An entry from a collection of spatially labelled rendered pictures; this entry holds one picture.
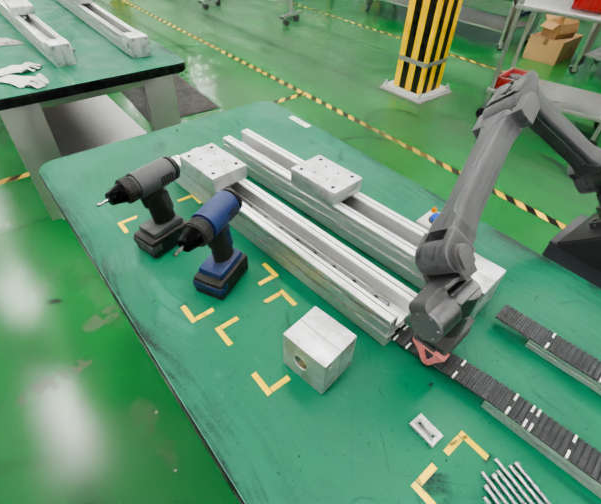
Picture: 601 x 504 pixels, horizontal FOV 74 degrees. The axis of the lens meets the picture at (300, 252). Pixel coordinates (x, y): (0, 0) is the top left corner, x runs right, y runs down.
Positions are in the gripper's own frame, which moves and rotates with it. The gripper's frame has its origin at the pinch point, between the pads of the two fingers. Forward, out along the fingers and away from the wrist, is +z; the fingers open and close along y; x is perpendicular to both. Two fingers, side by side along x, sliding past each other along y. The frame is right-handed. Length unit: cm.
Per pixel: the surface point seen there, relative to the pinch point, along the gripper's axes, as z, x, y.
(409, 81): 67, -185, -290
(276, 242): -4.1, -41.8, 3.9
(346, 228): -1.1, -36.0, -15.4
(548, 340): -1.3, 14.8, -18.6
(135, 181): -19, -64, 24
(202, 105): 77, -285, -127
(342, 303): -1.3, -19.9, 4.6
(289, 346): -5.4, -18.0, 22.1
